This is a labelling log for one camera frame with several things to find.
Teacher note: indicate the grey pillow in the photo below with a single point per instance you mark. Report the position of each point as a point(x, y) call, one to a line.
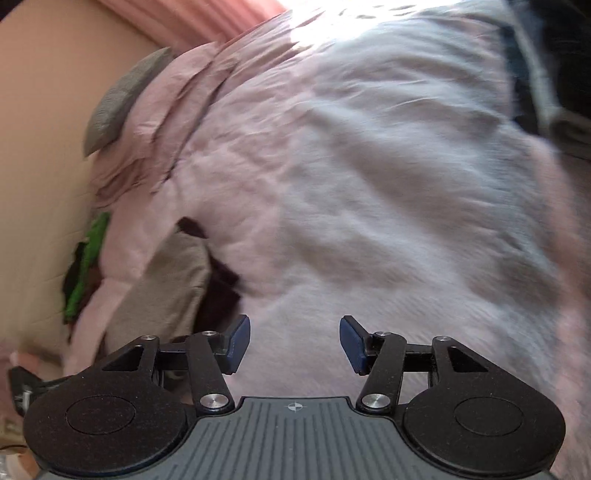
point(122, 97)

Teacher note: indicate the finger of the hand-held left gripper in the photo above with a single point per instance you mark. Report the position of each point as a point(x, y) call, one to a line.
point(25, 390)

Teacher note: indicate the pink folded duvet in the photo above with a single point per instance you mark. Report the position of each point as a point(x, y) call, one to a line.
point(171, 106)

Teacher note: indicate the pink bedspread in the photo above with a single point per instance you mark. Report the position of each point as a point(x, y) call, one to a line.
point(369, 184)

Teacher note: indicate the grey and brown sweater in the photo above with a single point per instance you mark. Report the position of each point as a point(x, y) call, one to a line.
point(161, 295)

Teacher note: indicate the pink curtain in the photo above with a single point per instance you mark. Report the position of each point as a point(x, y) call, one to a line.
point(194, 18)

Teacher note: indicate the green knitted sweater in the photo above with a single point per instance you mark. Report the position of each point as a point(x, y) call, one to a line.
point(85, 272)

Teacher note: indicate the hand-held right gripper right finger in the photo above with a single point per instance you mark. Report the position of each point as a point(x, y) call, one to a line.
point(353, 346)

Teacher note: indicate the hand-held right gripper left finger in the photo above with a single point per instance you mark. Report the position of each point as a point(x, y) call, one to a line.
point(238, 344)

